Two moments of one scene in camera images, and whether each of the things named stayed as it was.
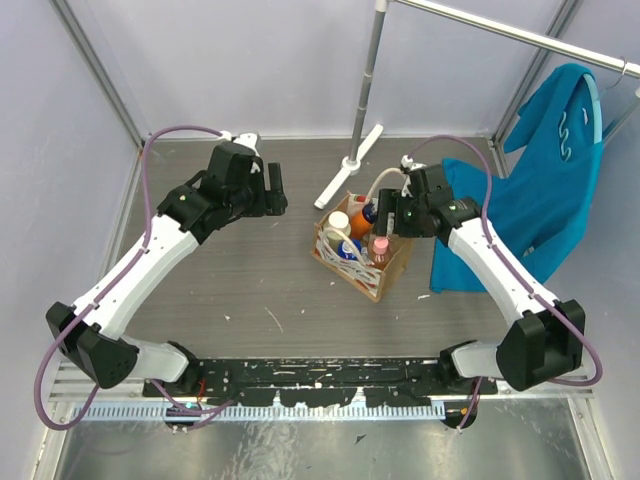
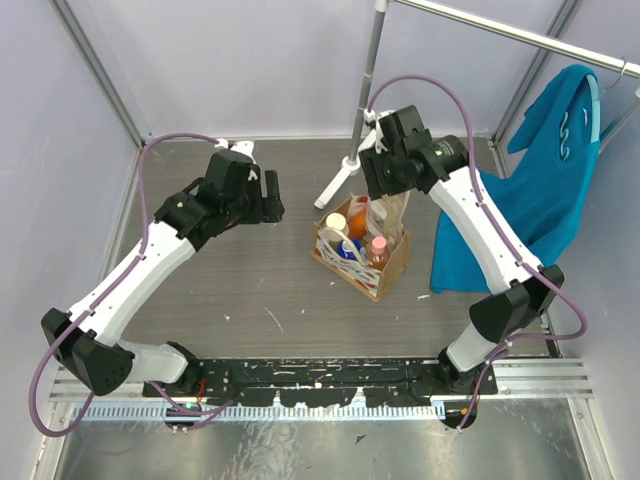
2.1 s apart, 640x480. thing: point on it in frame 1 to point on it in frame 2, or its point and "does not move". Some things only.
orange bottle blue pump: x=344 y=250 does not move
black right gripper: x=387 y=203 to x=375 y=184
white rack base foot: x=348 y=167 does not move
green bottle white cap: x=340 y=221 does not move
